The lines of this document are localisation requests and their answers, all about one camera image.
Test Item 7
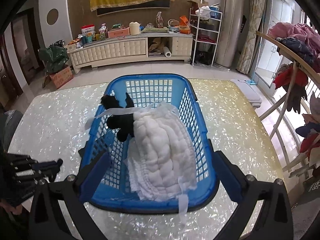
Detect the black plush toy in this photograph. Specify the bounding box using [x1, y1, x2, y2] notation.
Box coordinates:
[101, 95, 134, 142]

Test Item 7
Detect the white quilted cloth with straps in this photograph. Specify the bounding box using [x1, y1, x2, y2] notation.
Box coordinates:
[81, 101, 197, 220]

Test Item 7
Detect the dark grey square cloth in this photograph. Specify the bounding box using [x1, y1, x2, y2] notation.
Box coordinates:
[78, 147, 86, 158]

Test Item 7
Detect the person left hand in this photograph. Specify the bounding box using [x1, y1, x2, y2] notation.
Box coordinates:
[0, 199, 23, 215]

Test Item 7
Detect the grey cushioned stool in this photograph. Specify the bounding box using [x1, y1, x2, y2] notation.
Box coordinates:
[1, 110, 23, 151]

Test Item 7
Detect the cardboard box on floor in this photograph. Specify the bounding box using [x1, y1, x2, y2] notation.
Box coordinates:
[49, 66, 73, 89]

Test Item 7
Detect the green plastic bag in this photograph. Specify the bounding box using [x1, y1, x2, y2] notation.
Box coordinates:
[39, 40, 69, 75]

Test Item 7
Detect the grey floor mat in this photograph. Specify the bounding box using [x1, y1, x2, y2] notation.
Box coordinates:
[231, 79, 262, 109]

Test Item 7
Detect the cream TV cabinet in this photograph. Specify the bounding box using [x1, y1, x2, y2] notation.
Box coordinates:
[68, 33, 193, 73]

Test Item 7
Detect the red hanging garment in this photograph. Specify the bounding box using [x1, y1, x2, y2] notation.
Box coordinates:
[272, 63, 309, 113]

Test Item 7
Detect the red white snack box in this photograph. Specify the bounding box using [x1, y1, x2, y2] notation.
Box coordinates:
[81, 24, 95, 43]

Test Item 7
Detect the wooden clothes rack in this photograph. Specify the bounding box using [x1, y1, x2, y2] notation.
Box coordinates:
[254, 30, 320, 176]

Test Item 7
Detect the pink storage box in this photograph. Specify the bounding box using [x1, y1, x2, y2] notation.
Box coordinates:
[107, 28, 130, 38]

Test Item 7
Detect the cream plastic jar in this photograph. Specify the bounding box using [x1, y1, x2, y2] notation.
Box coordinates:
[129, 22, 140, 35]

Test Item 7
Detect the white paper roll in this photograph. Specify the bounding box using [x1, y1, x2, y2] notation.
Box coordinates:
[163, 46, 172, 58]

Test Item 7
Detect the pile of pink clothes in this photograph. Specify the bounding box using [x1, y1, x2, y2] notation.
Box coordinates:
[267, 22, 320, 73]

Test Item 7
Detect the silver standing air conditioner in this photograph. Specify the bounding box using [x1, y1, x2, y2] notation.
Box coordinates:
[215, 0, 245, 70]

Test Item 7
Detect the orange bag on cabinet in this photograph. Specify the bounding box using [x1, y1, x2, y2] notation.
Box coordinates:
[179, 15, 191, 34]

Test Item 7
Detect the white metal shelf rack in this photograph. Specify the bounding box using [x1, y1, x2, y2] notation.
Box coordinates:
[189, 0, 223, 66]

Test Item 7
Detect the white plastic bag on shelf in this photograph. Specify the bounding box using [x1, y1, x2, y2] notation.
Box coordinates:
[195, 6, 211, 21]

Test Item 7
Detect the patterned beige curtain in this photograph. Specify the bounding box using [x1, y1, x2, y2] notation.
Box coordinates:
[236, 0, 265, 74]

